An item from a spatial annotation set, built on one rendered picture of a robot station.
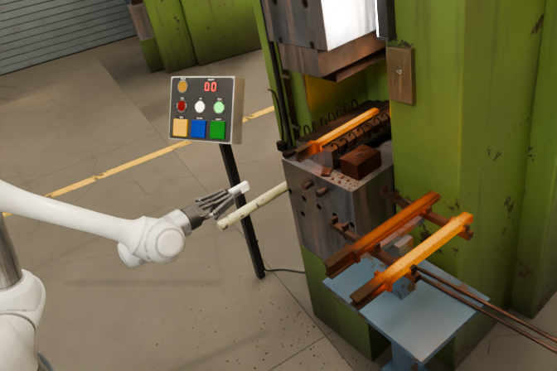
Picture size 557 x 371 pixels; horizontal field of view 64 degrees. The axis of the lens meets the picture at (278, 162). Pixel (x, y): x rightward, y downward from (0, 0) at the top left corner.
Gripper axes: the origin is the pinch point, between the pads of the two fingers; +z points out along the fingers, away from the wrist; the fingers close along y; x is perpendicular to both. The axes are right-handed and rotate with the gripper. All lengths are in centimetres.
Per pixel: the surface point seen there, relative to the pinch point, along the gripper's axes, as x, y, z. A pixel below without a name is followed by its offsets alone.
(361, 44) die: 32, 8, 55
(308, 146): 1.9, 1.3, 30.2
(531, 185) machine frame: -30, 51, 93
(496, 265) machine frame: -60, 49, 77
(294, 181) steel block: -16.9, -9.8, 28.9
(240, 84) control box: 16, -44, 35
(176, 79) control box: 19, -70, 19
